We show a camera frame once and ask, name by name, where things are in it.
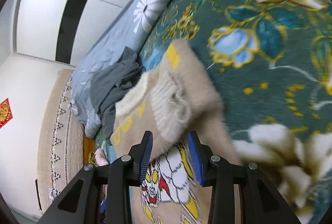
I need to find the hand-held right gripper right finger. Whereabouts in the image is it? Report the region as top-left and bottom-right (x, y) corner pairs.
(187, 131), (296, 224)

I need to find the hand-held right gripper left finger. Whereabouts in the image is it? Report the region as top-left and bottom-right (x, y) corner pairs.
(43, 131), (154, 224)

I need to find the beige fuzzy sweater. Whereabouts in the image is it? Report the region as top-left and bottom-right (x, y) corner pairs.
(110, 39), (249, 224)

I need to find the pink folded garment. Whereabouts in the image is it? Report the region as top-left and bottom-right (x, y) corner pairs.
(95, 148), (109, 166)

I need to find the grey garment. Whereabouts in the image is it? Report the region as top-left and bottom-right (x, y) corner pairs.
(89, 46), (143, 140)

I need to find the beige quilted headboard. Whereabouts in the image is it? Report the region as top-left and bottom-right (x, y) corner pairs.
(36, 69), (86, 214)

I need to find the light blue floral duvet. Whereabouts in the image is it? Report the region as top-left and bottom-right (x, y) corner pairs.
(71, 0), (210, 138)

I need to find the white wardrobe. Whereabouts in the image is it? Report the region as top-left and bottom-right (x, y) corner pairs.
(0, 0), (161, 64)

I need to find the orange wooden bed frame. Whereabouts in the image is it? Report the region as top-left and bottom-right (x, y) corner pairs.
(83, 134), (97, 167)

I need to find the red wall decoration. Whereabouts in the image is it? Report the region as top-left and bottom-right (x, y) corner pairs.
(0, 98), (13, 129)

